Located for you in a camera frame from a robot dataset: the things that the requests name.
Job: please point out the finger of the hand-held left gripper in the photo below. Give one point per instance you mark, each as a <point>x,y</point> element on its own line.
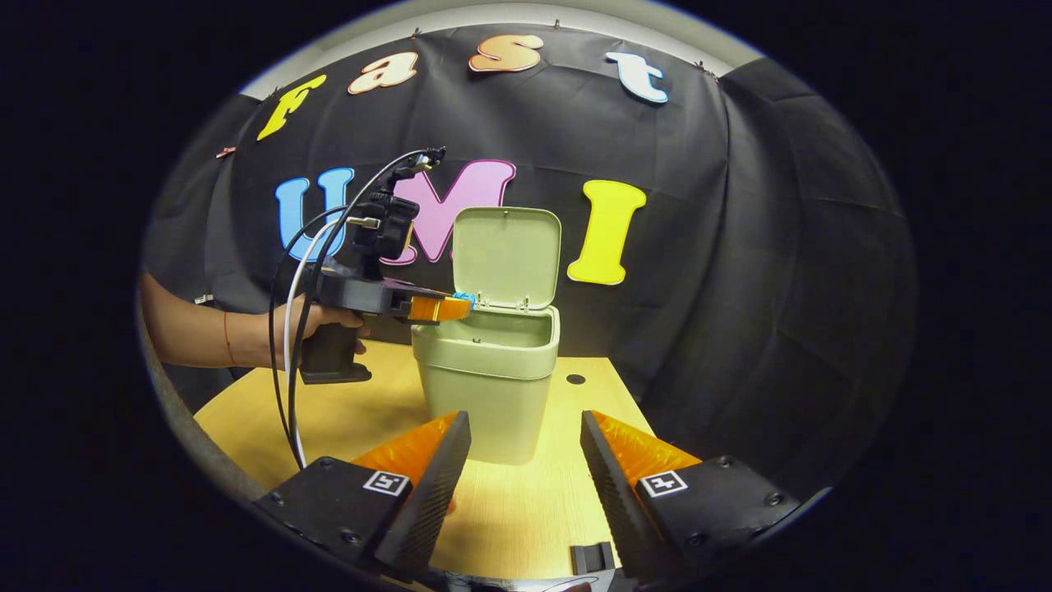
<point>440,309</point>

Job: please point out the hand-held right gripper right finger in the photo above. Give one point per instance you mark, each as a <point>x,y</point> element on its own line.
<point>616,501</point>

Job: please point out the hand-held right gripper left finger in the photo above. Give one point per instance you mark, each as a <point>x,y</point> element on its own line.
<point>427,501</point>

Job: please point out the blue paper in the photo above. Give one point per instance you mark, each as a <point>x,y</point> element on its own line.
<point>464,297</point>

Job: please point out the green desktop garbage bin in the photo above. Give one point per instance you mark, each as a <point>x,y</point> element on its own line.
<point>493,386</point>

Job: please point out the wooden desktop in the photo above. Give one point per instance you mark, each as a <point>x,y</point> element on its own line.
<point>362,419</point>

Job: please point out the black backdrop cloth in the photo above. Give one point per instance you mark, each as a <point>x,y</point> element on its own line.
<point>699,288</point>

